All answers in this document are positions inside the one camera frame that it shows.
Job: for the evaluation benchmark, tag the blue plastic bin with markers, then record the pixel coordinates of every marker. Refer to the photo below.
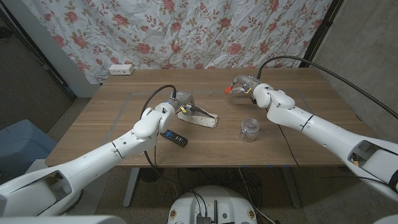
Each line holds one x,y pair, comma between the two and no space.
21,140

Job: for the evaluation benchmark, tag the black round floor disc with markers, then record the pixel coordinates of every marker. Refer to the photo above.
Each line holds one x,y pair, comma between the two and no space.
151,175

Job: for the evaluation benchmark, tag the cream dotted pen bag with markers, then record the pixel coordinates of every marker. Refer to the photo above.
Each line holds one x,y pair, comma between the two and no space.
202,119

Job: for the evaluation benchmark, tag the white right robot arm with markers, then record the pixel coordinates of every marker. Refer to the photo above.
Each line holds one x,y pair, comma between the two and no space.
317,130

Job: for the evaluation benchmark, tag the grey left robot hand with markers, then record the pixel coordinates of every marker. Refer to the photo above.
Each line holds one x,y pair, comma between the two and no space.
185,99

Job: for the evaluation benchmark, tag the floral fabric backdrop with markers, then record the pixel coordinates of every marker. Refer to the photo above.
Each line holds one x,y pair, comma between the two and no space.
186,31

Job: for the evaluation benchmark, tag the grey table leg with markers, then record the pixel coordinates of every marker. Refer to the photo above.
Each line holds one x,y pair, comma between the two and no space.
291,186

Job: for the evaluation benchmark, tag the white table leg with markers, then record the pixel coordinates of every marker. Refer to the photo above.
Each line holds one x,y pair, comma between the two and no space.
131,186

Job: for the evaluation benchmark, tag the black TV remote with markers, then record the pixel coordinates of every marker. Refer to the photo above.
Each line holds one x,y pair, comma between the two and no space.
175,138

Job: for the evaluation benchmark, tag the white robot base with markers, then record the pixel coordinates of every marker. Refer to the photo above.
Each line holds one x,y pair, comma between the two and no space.
217,202

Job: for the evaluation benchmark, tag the short red pen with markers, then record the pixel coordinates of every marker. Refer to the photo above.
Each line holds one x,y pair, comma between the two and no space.
228,90

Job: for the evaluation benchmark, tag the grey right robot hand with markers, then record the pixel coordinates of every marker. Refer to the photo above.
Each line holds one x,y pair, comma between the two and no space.
247,83

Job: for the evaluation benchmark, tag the white power strip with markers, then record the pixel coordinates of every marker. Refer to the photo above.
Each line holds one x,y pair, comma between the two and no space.
120,69

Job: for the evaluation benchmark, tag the clear plastic cup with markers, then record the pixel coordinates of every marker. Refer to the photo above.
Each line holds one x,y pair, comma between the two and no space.
249,130

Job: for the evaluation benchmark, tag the black stand pole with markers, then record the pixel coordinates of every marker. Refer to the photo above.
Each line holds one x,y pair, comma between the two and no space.
320,34

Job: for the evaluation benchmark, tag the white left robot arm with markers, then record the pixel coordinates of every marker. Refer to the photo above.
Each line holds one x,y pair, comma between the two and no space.
124,146

